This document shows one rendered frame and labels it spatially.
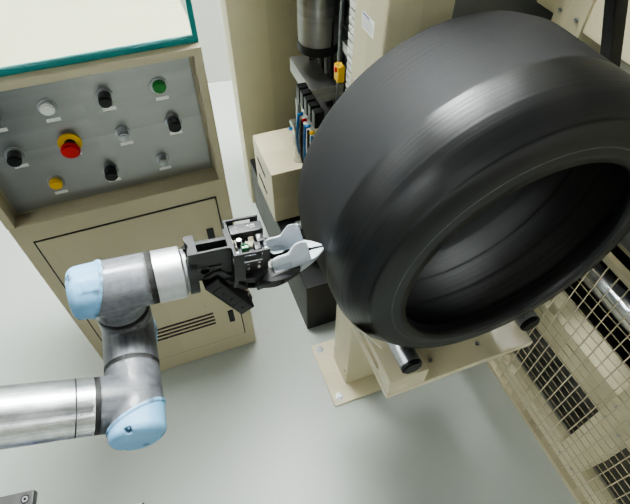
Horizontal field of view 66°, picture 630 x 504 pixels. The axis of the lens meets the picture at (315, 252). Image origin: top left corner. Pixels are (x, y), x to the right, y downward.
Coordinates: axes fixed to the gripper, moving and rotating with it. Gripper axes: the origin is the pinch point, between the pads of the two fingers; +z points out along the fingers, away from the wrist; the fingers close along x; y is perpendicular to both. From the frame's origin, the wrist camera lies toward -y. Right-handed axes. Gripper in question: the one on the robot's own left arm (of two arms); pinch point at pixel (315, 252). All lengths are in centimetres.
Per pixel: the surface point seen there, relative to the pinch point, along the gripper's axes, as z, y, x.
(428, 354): 28.6, -36.2, -6.7
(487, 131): 16.2, 25.9, -8.2
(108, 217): -33, -37, 55
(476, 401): 78, -112, 1
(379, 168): 6.1, 17.9, -2.8
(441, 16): 29.7, 24.4, 24.8
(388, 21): 19.6, 24.1, 24.9
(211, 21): 35, -76, 250
